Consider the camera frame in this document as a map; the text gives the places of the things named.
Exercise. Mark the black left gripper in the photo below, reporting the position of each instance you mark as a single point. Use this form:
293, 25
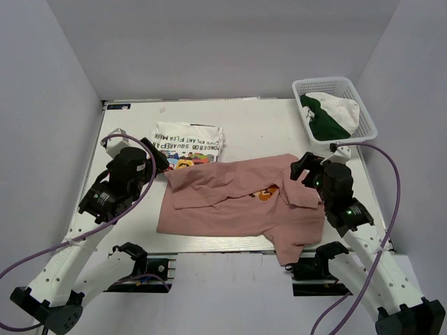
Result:
154, 158

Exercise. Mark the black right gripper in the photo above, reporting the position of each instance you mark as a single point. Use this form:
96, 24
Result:
306, 167

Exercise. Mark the white printed t shirt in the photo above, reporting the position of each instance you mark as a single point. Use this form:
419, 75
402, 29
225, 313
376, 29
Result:
186, 145

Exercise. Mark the pink t shirt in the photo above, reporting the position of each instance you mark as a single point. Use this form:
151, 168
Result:
244, 199

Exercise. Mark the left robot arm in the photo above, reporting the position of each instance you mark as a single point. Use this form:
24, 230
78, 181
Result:
57, 296

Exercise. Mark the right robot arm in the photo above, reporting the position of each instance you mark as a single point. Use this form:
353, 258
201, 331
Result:
359, 261

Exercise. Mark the green and white t shirt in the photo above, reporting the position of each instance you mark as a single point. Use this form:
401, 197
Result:
330, 117

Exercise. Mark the white plastic basket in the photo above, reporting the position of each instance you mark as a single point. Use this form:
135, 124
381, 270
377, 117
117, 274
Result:
340, 87

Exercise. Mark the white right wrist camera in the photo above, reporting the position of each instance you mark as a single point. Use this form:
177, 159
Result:
339, 154

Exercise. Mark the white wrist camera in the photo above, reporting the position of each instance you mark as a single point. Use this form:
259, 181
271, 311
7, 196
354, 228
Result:
114, 145
339, 154

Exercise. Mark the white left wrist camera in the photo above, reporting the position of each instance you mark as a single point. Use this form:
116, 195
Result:
114, 145

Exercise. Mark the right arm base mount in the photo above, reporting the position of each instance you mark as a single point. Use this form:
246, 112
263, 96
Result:
310, 280

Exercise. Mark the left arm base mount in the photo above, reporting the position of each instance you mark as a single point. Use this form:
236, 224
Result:
158, 278

